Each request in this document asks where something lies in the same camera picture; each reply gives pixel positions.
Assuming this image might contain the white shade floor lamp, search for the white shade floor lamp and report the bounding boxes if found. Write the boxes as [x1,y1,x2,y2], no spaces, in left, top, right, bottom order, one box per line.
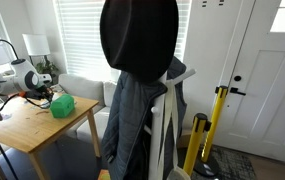
[22,33,55,90]

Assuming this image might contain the black door handle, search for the black door handle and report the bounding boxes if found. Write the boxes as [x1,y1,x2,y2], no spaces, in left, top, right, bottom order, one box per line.
[229,86,247,97]

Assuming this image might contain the light grey sofa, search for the light grey sofa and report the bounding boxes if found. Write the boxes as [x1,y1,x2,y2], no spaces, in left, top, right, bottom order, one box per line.
[57,73,118,144]

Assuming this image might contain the brown cardboard box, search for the brown cardboard box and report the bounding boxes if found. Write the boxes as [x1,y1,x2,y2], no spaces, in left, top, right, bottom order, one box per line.
[177,128,194,150]

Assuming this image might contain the black hat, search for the black hat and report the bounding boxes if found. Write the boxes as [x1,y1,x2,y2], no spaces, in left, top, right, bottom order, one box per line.
[99,0,180,84]

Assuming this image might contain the white coat rack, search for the white coat rack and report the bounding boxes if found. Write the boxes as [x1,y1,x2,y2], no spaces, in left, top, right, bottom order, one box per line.
[143,68,197,180]

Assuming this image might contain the cream tote bag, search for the cream tote bag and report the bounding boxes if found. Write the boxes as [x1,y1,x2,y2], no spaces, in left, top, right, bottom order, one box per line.
[156,79,192,180]

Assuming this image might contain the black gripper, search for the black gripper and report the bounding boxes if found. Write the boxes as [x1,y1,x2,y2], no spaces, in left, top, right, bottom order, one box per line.
[25,84,55,105]

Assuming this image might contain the light wooden table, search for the light wooden table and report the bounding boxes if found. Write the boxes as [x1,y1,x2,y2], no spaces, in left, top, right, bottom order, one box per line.
[0,88,102,180]

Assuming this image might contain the green potted plant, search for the green potted plant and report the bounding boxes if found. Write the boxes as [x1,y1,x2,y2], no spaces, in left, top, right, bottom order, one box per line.
[34,59,60,81]

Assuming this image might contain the short yellow stanchion post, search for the short yellow stanchion post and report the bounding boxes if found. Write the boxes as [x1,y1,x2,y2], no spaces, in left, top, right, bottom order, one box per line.
[182,112,212,178]

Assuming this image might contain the green house-shaped box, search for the green house-shaped box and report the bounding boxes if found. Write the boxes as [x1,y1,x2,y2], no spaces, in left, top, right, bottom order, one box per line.
[49,93,76,119]

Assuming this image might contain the grey patterned doormat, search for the grey patterned doormat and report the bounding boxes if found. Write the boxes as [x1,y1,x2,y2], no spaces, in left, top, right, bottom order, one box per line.
[178,144,258,180]

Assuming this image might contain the tall yellow stanchion post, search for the tall yellow stanchion post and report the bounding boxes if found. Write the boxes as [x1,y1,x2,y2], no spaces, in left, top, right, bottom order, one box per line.
[193,84,230,178]

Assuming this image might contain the white window blinds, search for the white window blinds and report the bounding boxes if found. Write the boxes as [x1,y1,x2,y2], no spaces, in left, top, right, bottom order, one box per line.
[53,0,193,83]

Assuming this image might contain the orange block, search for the orange block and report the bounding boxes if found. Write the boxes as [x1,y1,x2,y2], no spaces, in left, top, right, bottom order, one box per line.
[97,169,112,180]

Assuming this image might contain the white entry door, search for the white entry door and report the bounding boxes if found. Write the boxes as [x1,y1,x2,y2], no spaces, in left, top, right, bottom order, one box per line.
[211,0,285,164]

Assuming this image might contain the blue-grey quilted jacket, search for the blue-grey quilted jacket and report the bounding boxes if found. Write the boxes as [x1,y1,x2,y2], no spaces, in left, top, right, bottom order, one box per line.
[100,56,188,180]

